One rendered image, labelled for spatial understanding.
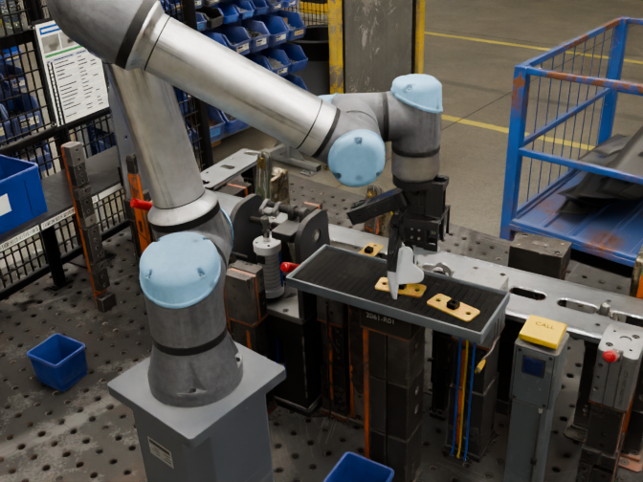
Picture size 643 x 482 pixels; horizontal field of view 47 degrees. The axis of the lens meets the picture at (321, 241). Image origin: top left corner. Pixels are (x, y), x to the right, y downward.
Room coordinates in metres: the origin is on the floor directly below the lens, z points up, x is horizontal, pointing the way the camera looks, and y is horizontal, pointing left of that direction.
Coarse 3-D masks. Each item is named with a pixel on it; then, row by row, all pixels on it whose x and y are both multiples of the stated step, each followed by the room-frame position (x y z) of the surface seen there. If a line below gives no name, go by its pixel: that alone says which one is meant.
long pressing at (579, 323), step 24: (216, 192) 1.87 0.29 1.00; (336, 240) 1.55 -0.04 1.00; (360, 240) 1.54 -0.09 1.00; (384, 240) 1.54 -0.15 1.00; (432, 264) 1.42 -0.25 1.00; (456, 264) 1.41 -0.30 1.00; (480, 264) 1.41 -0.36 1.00; (528, 288) 1.30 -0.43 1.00; (552, 288) 1.30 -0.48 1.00; (576, 288) 1.29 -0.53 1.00; (528, 312) 1.21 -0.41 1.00; (552, 312) 1.21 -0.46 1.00; (576, 312) 1.20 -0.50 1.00; (624, 312) 1.20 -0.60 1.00; (576, 336) 1.14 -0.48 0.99; (600, 336) 1.12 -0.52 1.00
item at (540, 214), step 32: (608, 64) 3.96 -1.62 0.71; (512, 96) 3.17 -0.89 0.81; (608, 96) 4.01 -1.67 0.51; (512, 128) 3.17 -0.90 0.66; (544, 128) 3.39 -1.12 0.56; (608, 128) 3.99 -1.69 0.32; (640, 128) 3.42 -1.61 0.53; (512, 160) 3.16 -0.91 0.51; (544, 160) 3.05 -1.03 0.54; (576, 160) 3.36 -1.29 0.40; (608, 160) 3.32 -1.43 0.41; (640, 160) 3.09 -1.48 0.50; (512, 192) 3.15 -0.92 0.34; (544, 192) 3.46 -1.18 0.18; (576, 192) 3.21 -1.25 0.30; (608, 192) 3.08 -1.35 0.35; (640, 192) 3.01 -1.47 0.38; (512, 224) 3.14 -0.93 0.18; (544, 224) 3.13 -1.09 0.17; (576, 224) 3.13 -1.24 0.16; (608, 224) 3.12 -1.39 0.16; (640, 224) 3.10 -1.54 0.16; (608, 256) 2.81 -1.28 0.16
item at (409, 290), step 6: (378, 282) 1.09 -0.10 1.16; (384, 282) 1.09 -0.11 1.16; (378, 288) 1.07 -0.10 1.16; (384, 288) 1.07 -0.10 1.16; (402, 288) 1.06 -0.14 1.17; (408, 288) 1.07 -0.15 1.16; (414, 288) 1.07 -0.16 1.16; (420, 288) 1.07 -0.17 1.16; (402, 294) 1.05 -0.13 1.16; (408, 294) 1.05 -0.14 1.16; (414, 294) 1.05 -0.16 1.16; (420, 294) 1.05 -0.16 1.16
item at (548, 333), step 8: (528, 320) 0.96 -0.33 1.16; (536, 320) 0.96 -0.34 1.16; (544, 320) 0.96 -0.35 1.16; (552, 320) 0.96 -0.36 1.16; (528, 328) 0.94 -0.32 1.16; (536, 328) 0.94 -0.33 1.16; (544, 328) 0.94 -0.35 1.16; (552, 328) 0.94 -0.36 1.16; (560, 328) 0.94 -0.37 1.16; (520, 336) 0.93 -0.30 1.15; (528, 336) 0.92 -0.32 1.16; (536, 336) 0.92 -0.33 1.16; (544, 336) 0.92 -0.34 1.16; (552, 336) 0.92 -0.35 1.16; (560, 336) 0.92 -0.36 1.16; (544, 344) 0.91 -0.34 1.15; (552, 344) 0.90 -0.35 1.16
